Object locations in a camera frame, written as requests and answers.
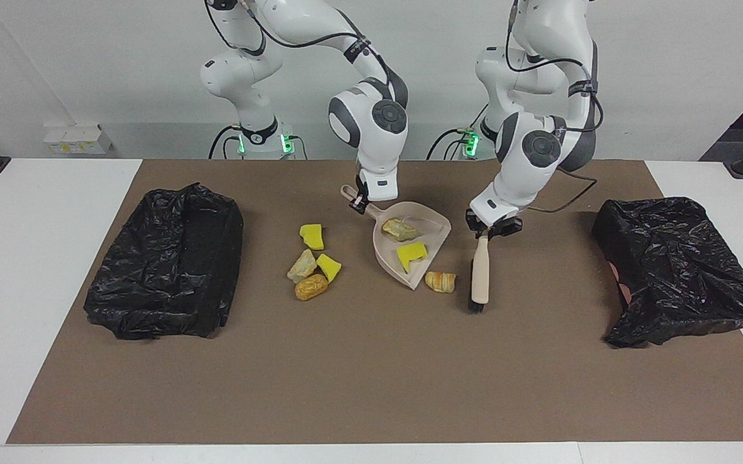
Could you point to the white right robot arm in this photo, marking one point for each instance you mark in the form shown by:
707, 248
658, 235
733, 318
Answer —
371, 148

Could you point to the white wall socket boxes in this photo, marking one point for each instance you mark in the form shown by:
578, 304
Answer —
78, 138

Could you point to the right black plastic bag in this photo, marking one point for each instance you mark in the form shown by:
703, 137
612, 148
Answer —
674, 270

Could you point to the brown table mat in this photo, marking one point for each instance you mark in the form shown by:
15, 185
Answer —
371, 386

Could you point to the left black plastic bag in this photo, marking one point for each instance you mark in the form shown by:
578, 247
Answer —
152, 270

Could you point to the orange striped bread toy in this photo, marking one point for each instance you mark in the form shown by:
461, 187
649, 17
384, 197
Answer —
440, 281

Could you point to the beige hand brush black bristles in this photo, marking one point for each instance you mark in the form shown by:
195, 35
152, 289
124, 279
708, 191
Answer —
479, 270

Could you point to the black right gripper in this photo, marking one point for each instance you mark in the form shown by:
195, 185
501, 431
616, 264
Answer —
361, 192

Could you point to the yellow sponge piece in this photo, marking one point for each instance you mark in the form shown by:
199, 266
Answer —
328, 267
311, 236
412, 254

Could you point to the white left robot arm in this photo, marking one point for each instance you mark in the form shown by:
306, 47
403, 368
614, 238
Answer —
526, 174

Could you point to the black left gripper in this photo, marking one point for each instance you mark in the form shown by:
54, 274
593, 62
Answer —
493, 226

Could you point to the beige plastic dustpan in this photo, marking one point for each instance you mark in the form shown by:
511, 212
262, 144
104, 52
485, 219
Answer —
387, 254

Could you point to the pale trash lump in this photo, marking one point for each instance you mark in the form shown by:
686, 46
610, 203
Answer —
301, 265
400, 230

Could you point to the black plastic bag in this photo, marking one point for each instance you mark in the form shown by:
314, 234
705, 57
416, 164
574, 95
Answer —
152, 270
674, 270

